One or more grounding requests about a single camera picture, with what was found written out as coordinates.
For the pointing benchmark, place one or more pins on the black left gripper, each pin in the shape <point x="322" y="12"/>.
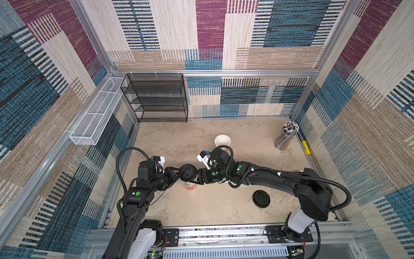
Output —
<point x="172" y="176"/>

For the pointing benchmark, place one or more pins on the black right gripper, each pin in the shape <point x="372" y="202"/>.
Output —
<point x="203" y="175"/>

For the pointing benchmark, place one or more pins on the black cup lid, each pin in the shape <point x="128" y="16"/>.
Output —
<point x="261" y="199"/>
<point x="187" y="172"/>

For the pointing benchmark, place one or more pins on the paper milk tea cup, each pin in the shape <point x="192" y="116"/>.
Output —
<point x="222" y="140"/>
<point x="190" y="186"/>

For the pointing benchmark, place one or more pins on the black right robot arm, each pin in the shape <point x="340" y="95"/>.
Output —
<point x="317" y="196"/>

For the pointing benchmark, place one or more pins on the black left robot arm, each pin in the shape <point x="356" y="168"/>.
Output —
<point x="132" y="239"/>

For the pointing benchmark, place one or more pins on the yellow marker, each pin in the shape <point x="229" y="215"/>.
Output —
<point x="306" y="147"/>

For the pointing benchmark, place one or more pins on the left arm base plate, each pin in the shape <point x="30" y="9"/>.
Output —
<point x="170" y="237"/>

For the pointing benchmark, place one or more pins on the black wire shelf rack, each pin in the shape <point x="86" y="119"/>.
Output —
<point x="156" y="97"/>

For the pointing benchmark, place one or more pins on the white mesh wall basket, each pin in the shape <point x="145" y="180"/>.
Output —
<point x="92" y="124"/>

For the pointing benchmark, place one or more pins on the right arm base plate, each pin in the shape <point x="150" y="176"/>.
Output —
<point x="282" y="234"/>

